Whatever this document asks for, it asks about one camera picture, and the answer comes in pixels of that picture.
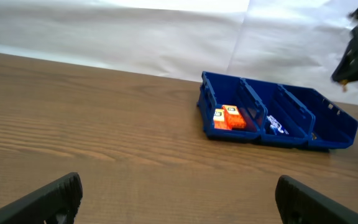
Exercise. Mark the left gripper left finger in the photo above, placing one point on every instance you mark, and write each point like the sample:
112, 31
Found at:
51, 199

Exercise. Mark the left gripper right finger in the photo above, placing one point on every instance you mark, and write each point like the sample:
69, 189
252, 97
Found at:
303, 205

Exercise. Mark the gold candy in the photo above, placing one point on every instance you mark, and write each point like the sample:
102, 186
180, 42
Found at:
344, 84
314, 136

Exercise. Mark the blue candy pack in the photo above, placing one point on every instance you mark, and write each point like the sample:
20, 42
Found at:
277, 126

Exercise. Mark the orange candy box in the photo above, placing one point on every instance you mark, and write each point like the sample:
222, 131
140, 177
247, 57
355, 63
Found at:
220, 121
235, 116

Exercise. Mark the blue tray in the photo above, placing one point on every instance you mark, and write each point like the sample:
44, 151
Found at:
291, 137

